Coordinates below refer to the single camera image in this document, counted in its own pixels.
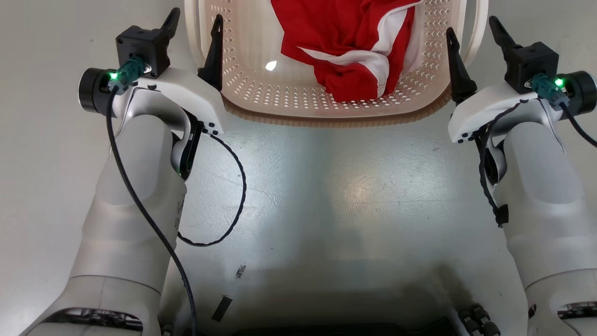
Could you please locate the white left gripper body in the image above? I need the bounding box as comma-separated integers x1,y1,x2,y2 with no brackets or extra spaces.
78,67,228,137

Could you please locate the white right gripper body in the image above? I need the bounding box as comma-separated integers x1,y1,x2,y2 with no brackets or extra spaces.
447,70,597,144

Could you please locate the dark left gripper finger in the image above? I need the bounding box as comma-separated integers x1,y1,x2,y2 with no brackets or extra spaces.
198,14,224,92
160,7,181,43

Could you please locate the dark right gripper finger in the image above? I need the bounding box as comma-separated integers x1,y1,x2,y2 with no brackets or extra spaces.
446,27,478,105
488,15,519,57

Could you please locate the cream perforated laundry basket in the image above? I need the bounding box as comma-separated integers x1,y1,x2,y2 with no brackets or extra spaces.
184,0,490,129

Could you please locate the red and white garment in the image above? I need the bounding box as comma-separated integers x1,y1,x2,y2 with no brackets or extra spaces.
270,0,425,104

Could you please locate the black ribbed connector cluster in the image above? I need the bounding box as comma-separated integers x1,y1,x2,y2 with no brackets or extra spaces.
458,303,502,336

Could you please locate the black tape strip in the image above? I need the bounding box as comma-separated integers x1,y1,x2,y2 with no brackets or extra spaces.
211,295,233,323

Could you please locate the black cable with teal plug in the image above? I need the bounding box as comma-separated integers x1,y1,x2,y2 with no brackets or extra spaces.
531,72,597,148
106,56,198,336

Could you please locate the black braided cable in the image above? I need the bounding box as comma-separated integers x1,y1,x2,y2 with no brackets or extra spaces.
474,100,530,229

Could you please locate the thin black looping cable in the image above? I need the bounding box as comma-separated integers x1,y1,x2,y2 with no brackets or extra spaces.
177,132,247,247

